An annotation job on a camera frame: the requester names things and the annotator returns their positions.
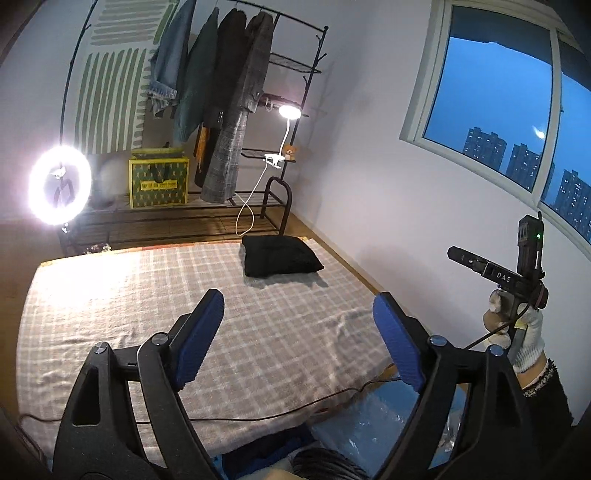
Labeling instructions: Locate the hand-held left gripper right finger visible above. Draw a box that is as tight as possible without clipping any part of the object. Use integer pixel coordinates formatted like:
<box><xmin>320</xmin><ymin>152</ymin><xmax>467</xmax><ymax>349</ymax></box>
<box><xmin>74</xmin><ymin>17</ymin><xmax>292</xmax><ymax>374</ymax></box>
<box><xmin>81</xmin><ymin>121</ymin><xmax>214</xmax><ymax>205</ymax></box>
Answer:
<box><xmin>373</xmin><ymin>292</ymin><xmax>548</xmax><ymax>480</ymax></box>

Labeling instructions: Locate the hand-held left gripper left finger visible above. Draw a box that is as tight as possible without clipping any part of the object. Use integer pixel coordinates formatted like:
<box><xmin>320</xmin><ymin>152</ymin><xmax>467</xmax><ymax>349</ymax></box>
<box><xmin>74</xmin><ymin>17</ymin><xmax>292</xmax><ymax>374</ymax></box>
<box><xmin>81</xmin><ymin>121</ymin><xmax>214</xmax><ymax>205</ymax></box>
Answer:
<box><xmin>53</xmin><ymin>288</ymin><xmax>225</xmax><ymax>480</ymax></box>

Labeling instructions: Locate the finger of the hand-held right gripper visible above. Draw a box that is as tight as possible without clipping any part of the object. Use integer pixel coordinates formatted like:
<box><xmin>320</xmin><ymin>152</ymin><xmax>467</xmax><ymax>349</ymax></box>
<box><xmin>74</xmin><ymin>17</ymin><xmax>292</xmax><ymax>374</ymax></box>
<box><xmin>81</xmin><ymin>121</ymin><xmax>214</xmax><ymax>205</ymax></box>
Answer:
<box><xmin>447</xmin><ymin>246</ymin><xmax>491</xmax><ymax>278</ymax></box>

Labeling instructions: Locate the black sweater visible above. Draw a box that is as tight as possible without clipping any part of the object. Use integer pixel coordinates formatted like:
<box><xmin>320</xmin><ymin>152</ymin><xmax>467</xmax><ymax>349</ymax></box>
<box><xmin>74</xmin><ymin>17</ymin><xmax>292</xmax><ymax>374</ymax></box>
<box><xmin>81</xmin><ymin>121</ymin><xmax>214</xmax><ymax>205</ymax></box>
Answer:
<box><xmin>241</xmin><ymin>234</ymin><xmax>325</xmax><ymax>278</ymax></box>

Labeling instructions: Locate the black metal clothes rack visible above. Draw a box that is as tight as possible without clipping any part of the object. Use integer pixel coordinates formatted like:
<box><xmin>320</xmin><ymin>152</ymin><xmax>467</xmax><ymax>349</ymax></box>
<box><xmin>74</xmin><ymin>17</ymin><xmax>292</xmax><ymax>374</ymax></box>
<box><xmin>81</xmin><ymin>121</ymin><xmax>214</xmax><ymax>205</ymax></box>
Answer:
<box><xmin>58</xmin><ymin>0</ymin><xmax>329</xmax><ymax>252</ymax></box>

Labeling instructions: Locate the person's right hand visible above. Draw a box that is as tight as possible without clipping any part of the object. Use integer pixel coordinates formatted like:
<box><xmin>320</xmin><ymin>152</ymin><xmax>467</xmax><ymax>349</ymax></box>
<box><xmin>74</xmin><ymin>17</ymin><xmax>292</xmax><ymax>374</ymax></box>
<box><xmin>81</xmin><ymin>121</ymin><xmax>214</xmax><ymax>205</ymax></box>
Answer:
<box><xmin>482</xmin><ymin>291</ymin><xmax>548</xmax><ymax>374</ymax></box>

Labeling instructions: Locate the plaid blanket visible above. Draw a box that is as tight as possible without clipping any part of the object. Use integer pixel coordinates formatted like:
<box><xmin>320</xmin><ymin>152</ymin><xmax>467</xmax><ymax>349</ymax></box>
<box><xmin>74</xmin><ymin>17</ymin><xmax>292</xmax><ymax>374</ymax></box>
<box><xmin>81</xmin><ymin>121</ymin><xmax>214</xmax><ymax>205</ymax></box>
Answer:
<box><xmin>16</xmin><ymin>237</ymin><xmax>398</xmax><ymax>455</ymax></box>

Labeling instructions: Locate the blue plastic bag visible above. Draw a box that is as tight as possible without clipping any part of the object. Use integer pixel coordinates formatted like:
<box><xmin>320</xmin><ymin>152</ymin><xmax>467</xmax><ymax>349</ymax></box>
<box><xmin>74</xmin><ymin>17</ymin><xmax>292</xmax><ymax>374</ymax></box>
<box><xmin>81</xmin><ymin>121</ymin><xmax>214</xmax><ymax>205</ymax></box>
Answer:
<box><xmin>309</xmin><ymin>378</ymin><xmax>467</xmax><ymax>462</ymax></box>

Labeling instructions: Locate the blue cloth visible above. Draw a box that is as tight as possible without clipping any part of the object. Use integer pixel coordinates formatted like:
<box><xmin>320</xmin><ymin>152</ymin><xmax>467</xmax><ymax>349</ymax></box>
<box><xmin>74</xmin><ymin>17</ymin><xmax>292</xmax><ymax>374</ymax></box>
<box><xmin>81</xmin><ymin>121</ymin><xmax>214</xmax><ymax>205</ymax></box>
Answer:
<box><xmin>222</xmin><ymin>427</ymin><xmax>319</xmax><ymax>480</ymax></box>

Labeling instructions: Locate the dark cloth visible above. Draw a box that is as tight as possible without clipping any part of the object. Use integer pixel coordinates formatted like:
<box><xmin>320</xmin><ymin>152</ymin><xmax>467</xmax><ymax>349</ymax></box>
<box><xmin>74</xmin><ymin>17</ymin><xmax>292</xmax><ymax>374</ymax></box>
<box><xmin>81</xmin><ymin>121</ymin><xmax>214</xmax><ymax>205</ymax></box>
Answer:
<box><xmin>291</xmin><ymin>445</ymin><xmax>370</xmax><ymax>480</ymax></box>

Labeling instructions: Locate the yellow green patterned box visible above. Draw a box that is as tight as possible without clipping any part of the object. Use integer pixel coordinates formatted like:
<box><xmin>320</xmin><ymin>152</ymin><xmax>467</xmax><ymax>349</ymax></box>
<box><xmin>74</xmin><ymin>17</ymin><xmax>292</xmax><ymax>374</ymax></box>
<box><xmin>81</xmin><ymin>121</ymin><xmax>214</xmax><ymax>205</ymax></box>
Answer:
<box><xmin>128</xmin><ymin>147</ymin><xmax>191</xmax><ymax>209</ymax></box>

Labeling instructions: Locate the window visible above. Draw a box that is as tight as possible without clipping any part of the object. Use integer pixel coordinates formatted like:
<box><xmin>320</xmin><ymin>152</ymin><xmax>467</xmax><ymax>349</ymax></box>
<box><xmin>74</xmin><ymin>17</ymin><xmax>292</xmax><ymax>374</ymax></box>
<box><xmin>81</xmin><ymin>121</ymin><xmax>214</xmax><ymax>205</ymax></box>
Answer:
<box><xmin>399</xmin><ymin>0</ymin><xmax>591</xmax><ymax>252</ymax></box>

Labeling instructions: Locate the orange hanging garment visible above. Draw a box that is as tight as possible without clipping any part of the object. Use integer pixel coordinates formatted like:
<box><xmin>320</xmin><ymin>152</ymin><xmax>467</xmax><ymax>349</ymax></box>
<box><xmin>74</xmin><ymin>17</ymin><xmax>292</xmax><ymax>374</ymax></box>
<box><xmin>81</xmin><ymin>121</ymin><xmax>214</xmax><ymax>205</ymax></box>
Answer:
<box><xmin>194</xmin><ymin>126</ymin><xmax>211</xmax><ymax>162</ymax></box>

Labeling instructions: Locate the teal jacket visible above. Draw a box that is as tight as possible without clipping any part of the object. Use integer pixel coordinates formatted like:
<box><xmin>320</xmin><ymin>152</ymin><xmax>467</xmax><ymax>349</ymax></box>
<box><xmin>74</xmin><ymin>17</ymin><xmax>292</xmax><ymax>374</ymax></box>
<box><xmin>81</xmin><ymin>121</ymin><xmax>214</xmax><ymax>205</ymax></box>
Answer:
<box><xmin>173</xmin><ymin>7</ymin><xmax>220</xmax><ymax>144</ymax></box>

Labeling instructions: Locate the dark item on rack shelf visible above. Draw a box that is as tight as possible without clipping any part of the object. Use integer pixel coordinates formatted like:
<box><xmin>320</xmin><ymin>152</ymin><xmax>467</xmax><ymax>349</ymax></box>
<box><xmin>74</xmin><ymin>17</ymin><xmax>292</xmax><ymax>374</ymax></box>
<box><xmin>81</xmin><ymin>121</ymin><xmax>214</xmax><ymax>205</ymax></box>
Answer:
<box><xmin>259</xmin><ymin>92</ymin><xmax>296</xmax><ymax>108</ymax></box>

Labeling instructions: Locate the blue denim jacket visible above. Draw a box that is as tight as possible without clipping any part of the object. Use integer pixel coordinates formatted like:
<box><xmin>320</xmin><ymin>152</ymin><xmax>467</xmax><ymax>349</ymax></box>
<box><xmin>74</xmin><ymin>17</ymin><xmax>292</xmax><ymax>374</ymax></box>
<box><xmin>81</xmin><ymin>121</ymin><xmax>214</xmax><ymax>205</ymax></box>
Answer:
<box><xmin>147</xmin><ymin>0</ymin><xmax>197</xmax><ymax>118</ymax></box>

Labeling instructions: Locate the black coat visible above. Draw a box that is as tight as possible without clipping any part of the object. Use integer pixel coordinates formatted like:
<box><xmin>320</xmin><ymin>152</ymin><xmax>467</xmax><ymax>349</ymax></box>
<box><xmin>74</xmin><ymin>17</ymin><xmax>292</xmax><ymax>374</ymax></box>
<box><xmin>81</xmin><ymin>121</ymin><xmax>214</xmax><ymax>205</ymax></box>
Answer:
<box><xmin>194</xmin><ymin>8</ymin><xmax>247</xmax><ymax>188</ymax></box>

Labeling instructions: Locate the white lamp cable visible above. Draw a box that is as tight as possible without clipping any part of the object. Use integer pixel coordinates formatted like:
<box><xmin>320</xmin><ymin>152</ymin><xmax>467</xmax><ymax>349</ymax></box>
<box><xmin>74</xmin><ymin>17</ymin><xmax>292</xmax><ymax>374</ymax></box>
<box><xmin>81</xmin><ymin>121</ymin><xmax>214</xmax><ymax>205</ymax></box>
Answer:
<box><xmin>235</xmin><ymin>161</ymin><xmax>271</xmax><ymax>238</ymax></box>

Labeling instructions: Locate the ring light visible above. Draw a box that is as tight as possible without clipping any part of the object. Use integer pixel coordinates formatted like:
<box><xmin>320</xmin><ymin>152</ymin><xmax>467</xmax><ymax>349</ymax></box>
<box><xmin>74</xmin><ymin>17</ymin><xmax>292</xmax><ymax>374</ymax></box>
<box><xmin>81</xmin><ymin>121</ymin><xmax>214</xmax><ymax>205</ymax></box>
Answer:
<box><xmin>28</xmin><ymin>145</ymin><xmax>93</xmax><ymax>227</ymax></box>

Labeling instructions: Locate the green striped wall hanging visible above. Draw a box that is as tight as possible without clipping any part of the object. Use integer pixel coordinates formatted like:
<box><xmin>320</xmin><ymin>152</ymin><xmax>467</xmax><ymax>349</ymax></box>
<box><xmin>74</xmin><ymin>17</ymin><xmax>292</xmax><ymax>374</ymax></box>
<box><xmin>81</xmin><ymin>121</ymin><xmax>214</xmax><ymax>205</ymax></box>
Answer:
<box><xmin>74</xmin><ymin>0</ymin><xmax>181</xmax><ymax>155</ymax></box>

